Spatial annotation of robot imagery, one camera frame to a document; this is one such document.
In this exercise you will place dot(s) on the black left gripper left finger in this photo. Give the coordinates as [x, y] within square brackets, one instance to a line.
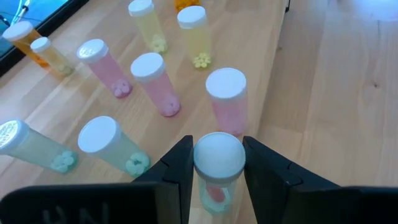
[140, 202]

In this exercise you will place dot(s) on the small yellow medicine bottle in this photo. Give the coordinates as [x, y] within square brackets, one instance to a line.
[40, 44]
[141, 7]
[191, 17]

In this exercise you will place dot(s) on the orange medicine bottle white cap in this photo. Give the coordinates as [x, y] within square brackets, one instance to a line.
[18, 30]

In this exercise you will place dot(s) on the small teal medicine bottle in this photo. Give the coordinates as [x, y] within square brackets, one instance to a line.
[31, 146]
[99, 133]
[219, 155]

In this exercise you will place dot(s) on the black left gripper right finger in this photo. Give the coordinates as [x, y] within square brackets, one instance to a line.
[295, 202]

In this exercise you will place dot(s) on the black metal table frame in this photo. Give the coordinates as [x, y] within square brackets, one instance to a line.
[66, 11]

